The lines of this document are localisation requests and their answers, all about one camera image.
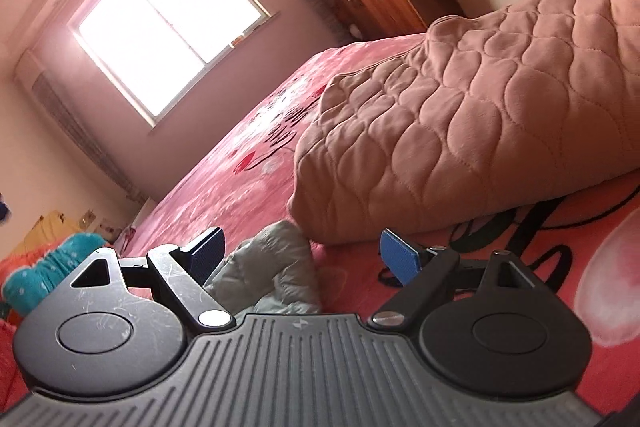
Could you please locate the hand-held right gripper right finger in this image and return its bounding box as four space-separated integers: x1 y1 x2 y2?
369 229 539 329

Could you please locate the yellow printed pillow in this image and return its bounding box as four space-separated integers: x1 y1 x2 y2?
12 211 83 258

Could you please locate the grey down jacket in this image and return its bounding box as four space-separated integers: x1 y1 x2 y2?
202 221 323 315

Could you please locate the white bedside cabinet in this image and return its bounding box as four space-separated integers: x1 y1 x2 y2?
131 199 161 228

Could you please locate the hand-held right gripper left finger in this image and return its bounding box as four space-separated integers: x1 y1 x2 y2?
70 227 237 329

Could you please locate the window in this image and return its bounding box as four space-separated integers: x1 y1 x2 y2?
67 0 273 128

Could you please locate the pink printed bed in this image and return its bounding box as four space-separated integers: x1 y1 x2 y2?
0 32 640 427

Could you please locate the teal orange printed quilt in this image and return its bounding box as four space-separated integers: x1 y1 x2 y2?
2 232 108 313

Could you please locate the pink quilted blanket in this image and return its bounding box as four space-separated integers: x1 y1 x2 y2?
290 0 640 248

